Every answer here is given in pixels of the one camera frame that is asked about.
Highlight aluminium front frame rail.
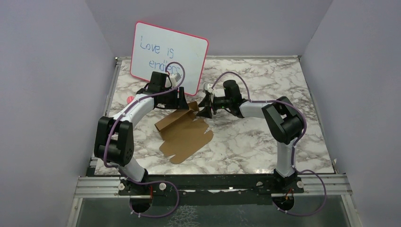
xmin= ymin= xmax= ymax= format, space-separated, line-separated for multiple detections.
xmin=74 ymin=175 xmax=353 ymax=199

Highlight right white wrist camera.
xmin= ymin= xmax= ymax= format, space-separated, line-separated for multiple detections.
xmin=202 ymin=83 xmax=214 ymax=94

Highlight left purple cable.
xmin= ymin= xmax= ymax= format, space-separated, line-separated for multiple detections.
xmin=103 ymin=61 xmax=186 ymax=219

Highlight pink capped small bottle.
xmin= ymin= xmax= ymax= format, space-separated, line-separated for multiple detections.
xmin=126 ymin=96 xmax=135 ymax=105

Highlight brown cardboard box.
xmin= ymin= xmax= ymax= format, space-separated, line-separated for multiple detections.
xmin=155 ymin=101 xmax=214 ymax=164

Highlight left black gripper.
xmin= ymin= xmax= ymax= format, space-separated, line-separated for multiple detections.
xmin=160 ymin=86 xmax=189 ymax=109

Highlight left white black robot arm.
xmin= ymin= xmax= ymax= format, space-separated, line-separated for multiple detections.
xmin=94 ymin=71 xmax=189 ymax=194

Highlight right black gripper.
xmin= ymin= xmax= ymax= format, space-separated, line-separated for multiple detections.
xmin=196 ymin=94 xmax=231 ymax=119

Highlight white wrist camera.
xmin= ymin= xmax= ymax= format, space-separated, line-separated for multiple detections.
xmin=165 ymin=72 xmax=182 ymax=87
xmin=202 ymin=83 xmax=214 ymax=94

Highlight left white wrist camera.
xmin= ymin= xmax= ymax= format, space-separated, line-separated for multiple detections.
xmin=165 ymin=72 xmax=182 ymax=87

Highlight pink framed whiteboard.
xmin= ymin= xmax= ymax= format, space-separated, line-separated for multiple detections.
xmin=130 ymin=22 xmax=209 ymax=96

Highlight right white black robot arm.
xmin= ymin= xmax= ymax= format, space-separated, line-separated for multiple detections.
xmin=197 ymin=80 xmax=306 ymax=192

